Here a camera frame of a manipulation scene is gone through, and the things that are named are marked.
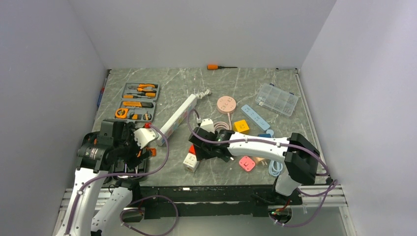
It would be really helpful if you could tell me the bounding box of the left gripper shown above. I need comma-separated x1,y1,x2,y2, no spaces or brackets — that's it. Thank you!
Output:
114,122,152,169

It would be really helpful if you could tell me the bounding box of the red cube adapter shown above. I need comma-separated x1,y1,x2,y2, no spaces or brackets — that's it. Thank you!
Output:
188,145,197,157

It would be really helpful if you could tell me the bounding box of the black tool case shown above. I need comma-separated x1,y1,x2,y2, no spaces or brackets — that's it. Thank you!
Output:
77,131,156,174

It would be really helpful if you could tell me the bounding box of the white cube adapter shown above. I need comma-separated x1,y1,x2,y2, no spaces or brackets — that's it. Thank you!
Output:
183,153,200,173

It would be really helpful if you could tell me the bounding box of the white power strip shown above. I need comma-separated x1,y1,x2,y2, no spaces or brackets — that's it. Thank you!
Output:
160,94,198,139

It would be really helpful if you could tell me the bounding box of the yellow cube adapter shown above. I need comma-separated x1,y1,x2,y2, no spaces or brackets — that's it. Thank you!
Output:
233,119,250,134

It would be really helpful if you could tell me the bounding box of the small pink plug adapter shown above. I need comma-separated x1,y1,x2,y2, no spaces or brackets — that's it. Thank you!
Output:
238,156,256,172

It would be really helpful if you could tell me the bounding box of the pink round socket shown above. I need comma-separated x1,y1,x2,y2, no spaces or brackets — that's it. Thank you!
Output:
216,96,237,115

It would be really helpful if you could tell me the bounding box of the grey tool tray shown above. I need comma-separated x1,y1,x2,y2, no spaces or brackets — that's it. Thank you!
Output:
114,82,160,122

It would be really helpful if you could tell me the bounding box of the light blue power strip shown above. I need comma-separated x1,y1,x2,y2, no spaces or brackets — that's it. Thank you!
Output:
241,104,270,131

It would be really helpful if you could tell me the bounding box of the tan cube adapter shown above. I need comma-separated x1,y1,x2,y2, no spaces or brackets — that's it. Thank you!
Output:
254,157,268,166

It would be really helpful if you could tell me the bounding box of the dark blue cube adapter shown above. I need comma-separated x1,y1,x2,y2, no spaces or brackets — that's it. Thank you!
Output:
258,133,273,138

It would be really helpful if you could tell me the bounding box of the light blue cable with plug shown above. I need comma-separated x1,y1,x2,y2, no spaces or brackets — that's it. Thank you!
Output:
264,129,283,177

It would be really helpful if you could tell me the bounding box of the clear plastic screw box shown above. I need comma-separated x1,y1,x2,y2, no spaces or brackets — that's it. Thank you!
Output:
255,84,298,117

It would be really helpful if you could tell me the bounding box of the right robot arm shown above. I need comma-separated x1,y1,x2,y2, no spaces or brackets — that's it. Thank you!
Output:
188,127,324,204

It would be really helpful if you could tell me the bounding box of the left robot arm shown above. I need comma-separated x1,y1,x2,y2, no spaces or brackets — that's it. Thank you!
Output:
57,119,157,236

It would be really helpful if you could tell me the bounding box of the blue red pen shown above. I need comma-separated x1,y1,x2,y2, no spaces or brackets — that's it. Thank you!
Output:
96,78,107,108

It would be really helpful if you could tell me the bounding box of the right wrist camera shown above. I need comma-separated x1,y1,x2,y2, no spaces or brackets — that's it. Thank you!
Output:
198,118,215,133

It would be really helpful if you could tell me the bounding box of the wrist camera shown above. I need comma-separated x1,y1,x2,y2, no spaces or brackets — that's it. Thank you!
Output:
198,118,215,133
133,123,159,149

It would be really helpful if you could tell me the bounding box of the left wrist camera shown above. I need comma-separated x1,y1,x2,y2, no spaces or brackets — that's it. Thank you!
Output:
133,123,159,149

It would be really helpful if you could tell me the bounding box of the orange handled screwdriver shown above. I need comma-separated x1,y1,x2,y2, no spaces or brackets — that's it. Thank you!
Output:
207,64,238,70

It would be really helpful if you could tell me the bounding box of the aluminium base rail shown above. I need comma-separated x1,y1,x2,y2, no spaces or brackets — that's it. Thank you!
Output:
52,185,358,236

